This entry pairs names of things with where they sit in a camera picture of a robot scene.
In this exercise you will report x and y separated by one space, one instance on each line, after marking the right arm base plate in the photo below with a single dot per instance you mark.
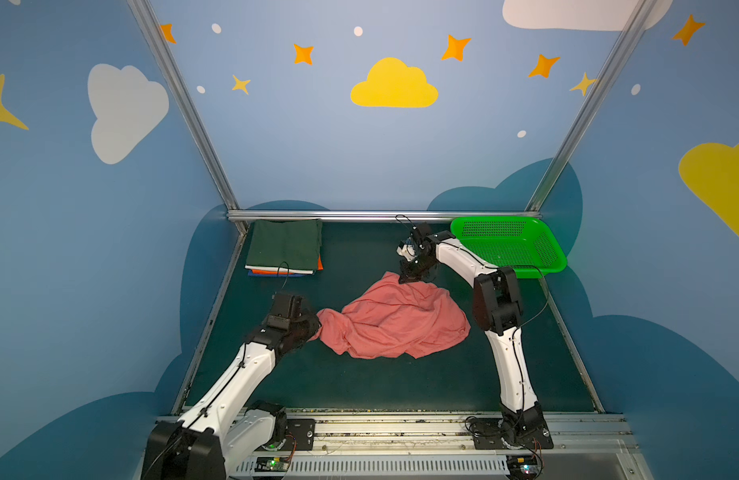
489 435

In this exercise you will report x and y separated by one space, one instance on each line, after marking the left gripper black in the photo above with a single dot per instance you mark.
310 327

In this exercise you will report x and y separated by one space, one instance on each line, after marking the folded orange t-shirt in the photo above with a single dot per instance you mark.
320 265

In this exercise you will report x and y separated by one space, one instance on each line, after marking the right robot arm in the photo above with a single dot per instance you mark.
498 311

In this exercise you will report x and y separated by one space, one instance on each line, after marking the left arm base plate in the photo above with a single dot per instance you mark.
298 434

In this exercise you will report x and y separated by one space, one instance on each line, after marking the left controller board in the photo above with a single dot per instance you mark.
272 465

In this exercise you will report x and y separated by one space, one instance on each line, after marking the pink red t-shirt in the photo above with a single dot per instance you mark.
392 319

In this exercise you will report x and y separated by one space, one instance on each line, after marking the green plastic basket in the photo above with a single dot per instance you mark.
523 243

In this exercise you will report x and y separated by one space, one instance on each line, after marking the right controller board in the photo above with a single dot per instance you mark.
524 467

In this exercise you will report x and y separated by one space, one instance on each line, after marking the rear aluminium frame bar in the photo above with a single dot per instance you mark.
364 216

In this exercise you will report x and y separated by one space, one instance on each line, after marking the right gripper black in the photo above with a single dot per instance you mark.
414 268

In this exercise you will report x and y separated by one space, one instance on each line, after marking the folded white t-shirt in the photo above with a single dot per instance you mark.
279 269

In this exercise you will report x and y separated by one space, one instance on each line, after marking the right aluminium frame post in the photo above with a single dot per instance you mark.
617 59

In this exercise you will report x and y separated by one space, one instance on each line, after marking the folded blue t-shirt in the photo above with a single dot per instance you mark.
267 275

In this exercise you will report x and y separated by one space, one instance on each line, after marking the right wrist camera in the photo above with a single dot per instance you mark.
408 250

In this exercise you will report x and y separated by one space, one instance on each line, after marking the aluminium front rail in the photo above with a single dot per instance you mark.
363 444

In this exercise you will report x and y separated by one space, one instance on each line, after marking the aluminium frame post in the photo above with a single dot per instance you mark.
617 59
160 47

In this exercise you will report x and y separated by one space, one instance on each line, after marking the left aluminium frame post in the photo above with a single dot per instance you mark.
160 47

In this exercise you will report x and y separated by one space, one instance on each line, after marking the controller board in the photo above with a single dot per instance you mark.
272 465
524 467

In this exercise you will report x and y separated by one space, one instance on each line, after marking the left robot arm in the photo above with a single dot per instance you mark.
214 437

